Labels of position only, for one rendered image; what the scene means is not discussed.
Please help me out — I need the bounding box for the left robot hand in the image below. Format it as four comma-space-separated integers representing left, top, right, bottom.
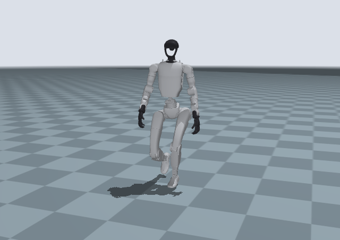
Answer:
192, 110, 200, 134

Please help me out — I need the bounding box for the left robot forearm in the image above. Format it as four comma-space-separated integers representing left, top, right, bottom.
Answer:
190, 87, 200, 116

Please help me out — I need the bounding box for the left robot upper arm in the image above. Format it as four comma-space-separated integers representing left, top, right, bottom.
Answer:
182, 64, 195, 96

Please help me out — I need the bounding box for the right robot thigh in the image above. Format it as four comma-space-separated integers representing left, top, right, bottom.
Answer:
150, 109, 165, 159

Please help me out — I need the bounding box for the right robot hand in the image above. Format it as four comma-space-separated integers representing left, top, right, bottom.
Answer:
138, 105, 146, 128

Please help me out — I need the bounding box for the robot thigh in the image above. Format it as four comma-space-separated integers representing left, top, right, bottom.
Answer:
150, 109, 165, 159
170, 107, 192, 152

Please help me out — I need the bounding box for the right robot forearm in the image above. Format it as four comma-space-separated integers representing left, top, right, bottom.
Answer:
139, 85, 150, 110

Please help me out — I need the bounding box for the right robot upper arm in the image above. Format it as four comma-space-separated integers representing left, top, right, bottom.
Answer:
145, 63, 159, 93

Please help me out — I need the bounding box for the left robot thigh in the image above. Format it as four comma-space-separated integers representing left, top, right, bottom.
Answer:
170, 107, 192, 152

